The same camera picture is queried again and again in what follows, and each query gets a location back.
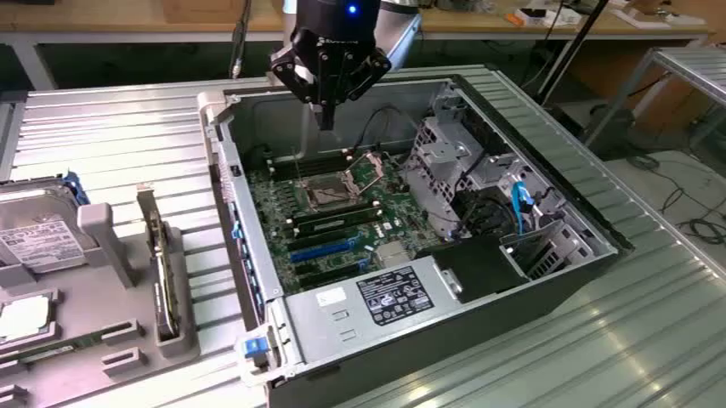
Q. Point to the silver drive cage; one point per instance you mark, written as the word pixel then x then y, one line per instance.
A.
pixel 444 153

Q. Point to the CPU chip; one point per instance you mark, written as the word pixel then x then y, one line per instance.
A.
pixel 22 316

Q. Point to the silver hard disk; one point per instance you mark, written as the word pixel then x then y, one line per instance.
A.
pixel 40 238

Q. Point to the thin locking lever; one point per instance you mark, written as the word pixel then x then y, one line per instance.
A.
pixel 296 166

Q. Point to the silver power supply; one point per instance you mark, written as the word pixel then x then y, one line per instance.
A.
pixel 340 323

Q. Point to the blue disk bracket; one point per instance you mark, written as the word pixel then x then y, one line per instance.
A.
pixel 78 191

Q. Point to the green loose RAM stick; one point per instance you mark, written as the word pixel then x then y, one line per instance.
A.
pixel 56 349

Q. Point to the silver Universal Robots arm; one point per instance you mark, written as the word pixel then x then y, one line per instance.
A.
pixel 405 38

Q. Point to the black graphics card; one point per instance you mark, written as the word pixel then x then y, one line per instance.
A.
pixel 164 263

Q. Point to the long black expansion slot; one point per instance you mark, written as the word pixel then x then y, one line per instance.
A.
pixel 317 245
pixel 331 276

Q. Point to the blue case latch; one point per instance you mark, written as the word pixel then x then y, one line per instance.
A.
pixel 253 346

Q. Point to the green motherboard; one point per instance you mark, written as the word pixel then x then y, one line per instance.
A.
pixel 391 200

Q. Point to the wooden desk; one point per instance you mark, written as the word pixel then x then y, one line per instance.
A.
pixel 680 25

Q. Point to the silver chipset heatsink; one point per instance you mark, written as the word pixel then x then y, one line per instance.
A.
pixel 391 253

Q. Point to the black slanted pole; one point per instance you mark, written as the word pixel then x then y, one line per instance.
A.
pixel 572 47

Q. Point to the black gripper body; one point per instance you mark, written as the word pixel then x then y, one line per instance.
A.
pixel 335 25

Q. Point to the silver disk bay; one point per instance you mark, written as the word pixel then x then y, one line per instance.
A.
pixel 562 251

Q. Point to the metal socket cover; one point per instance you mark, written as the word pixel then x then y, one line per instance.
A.
pixel 365 170

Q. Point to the RAM stick in slot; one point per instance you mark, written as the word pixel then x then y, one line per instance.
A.
pixel 337 224

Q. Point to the CPU socket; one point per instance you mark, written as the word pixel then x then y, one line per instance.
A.
pixel 325 195

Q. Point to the black plastic shroud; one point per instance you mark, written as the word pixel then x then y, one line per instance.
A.
pixel 476 268

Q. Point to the black open PC case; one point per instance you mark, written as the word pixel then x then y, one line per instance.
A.
pixel 453 361

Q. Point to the black RAM slot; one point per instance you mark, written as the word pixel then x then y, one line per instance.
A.
pixel 308 160
pixel 335 212
pixel 312 168

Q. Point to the black equipment box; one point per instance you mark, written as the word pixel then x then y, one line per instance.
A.
pixel 607 127

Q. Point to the metal frame table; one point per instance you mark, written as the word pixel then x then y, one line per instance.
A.
pixel 698 72

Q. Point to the white paper stack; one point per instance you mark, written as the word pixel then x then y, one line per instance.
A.
pixel 640 19

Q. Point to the white flat box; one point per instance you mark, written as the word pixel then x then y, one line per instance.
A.
pixel 564 18

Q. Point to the grey parts rack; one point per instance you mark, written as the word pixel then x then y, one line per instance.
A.
pixel 85 306

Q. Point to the orange white small box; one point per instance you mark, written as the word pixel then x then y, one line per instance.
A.
pixel 516 19

